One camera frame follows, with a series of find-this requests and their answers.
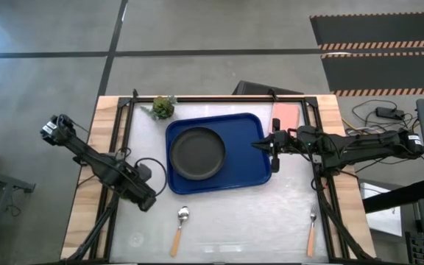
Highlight black table frame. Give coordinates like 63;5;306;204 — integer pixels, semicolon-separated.
88;88;377;263

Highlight black striped floor mat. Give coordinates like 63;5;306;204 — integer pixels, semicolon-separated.
309;12;424;51
320;51;424;97

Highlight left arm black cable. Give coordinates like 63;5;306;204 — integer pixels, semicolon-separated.
133;157;169;197

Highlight salmon pink notebook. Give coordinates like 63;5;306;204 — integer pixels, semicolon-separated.
269;102;301;138

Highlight white box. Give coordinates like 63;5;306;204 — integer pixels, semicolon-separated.
358;182;403;237

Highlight black object behind table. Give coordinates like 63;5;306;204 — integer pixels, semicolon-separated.
232;79;305;96

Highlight black power adapter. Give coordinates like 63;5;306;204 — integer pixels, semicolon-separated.
375;106;406;121

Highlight blue plastic tray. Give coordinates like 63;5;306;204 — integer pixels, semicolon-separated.
165;112;273;195

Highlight small potted succulent plant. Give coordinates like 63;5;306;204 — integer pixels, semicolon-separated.
140;95;178;121

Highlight black floor cables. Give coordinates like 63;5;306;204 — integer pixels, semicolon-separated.
342;98;424;174

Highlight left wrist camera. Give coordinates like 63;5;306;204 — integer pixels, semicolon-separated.
137;163;153;182

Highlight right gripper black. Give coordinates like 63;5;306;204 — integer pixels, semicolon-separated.
251;117;298;174

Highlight dark grey round plate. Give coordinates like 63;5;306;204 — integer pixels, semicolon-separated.
169;126;227;181

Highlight fork with wooden handle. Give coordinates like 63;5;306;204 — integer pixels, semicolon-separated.
306;204;318;258

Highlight spoon with wooden handle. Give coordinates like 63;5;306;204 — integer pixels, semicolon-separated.
169;205;190;258

